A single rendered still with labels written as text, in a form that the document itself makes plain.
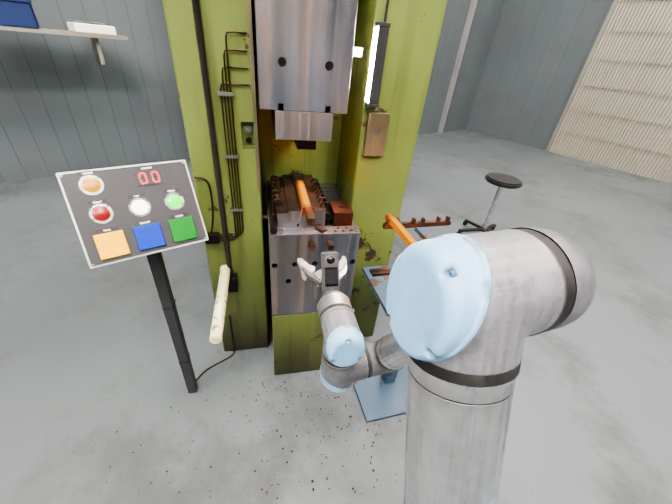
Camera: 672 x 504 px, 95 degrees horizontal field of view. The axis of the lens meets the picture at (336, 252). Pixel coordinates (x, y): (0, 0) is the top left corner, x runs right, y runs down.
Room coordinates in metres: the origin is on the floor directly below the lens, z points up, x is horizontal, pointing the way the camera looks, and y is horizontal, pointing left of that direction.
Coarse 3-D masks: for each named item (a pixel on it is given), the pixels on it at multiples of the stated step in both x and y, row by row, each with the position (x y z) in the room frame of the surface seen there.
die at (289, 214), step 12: (288, 180) 1.45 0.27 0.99; (276, 192) 1.32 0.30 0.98; (288, 192) 1.31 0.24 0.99; (312, 192) 1.33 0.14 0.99; (276, 204) 1.19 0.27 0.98; (288, 204) 1.18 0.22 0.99; (300, 204) 1.17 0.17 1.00; (312, 204) 1.19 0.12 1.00; (276, 216) 1.17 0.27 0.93; (288, 216) 1.12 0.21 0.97; (300, 216) 1.13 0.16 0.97; (324, 216) 1.16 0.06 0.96
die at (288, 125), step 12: (276, 120) 1.11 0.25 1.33; (288, 120) 1.12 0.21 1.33; (300, 120) 1.13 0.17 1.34; (312, 120) 1.14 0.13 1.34; (324, 120) 1.15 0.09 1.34; (276, 132) 1.11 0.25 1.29; (288, 132) 1.12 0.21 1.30; (300, 132) 1.13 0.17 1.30; (312, 132) 1.14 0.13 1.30; (324, 132) 1.15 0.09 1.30
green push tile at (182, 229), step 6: (168, 222) 0.86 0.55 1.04; (174, 222) 0.87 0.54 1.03; (180, 222) 0.88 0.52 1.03; (186, 222) 0.89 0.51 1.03; (192, 222) 0.90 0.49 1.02; (174, 228) 0.86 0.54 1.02; (180, 228) 0.87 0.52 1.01; (186, 228) 0.88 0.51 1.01; (192, 228) 0.89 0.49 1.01; (174, 234) 0.85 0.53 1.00; (180, 234) 0.86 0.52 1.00; (186, 234) 0.86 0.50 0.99; (192, 234) 0.87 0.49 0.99; (174, 240) 0.84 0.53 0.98; (180, 240) 0.84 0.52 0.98
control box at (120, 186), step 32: (64, 192) 0.77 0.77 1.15; (96, 192) 0.81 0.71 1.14; (128, 192) 0.85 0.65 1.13; (160, 192) 0.90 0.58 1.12; (192, 192) 0.96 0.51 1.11; (96, 224) 0.76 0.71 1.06; (128, 224) 0.80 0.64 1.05; (160, 224) 0.85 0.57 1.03; (96, 256) 0.71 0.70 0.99; (128, 256) 0.75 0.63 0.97
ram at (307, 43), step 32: (256, 0) 1.10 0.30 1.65; (288, 0) 1.12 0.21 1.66; (320, 0) 1.14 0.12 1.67; (352, 0) 1.17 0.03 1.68; (256, 32) 1.10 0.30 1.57; (288, 32) 1.12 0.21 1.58; (320, 32) 1.14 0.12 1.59; (352, 32) 1.17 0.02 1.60; (288, 64) 1.12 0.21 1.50; (320, 64) 1.15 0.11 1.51; (288, 96) 1.12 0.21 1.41; (320, 96) 1.15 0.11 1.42
